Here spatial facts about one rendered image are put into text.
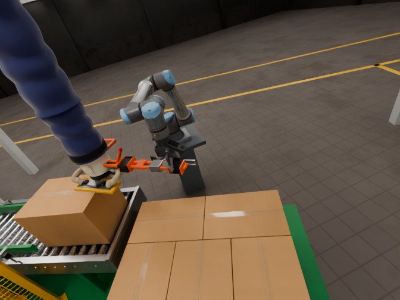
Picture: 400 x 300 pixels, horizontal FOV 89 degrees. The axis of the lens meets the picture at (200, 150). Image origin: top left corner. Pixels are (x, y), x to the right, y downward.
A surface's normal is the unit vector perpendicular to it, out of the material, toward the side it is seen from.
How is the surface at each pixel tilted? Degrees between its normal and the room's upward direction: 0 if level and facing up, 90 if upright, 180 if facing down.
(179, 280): 0
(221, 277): 0
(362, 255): 0
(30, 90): 75
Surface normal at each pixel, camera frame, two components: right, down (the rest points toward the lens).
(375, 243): -0.22, -0.79
